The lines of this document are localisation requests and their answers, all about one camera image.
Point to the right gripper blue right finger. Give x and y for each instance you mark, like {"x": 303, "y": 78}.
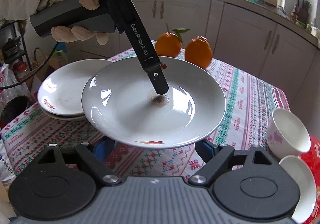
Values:
{"x": 206, "y": 150}

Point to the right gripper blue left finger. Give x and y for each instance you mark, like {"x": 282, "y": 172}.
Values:
{"x": 103, "y": 148}

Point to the white plate with burn spot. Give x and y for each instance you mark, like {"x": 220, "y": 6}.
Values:
{"x": 121, "y": 103}

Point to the floral white bowl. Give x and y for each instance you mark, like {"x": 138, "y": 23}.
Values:
{"x": 287, "y": 135}

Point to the left gloved hand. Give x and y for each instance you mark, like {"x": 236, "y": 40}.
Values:
{"x": 73, "y": 20}

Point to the orange with green leaf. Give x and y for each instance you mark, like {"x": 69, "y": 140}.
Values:
{"x": 169, "y": 43}

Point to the patterned tablecloth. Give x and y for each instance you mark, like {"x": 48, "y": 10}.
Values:
{"x": 249, "y": 105}

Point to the orange without leaf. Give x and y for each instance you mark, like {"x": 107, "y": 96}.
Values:
{"x": 199, "y": 52}

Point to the black trash bin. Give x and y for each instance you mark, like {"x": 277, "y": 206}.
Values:
{"x": 13, "y": 109}

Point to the wicker basket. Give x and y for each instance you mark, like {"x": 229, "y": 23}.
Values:
{"x": 39, "y": 57}

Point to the red snack package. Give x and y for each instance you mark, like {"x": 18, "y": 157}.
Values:
{"x": 312, "y": 159}

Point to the knife block with knives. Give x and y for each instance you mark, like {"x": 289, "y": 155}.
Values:
{"x": 303, "y": 9}

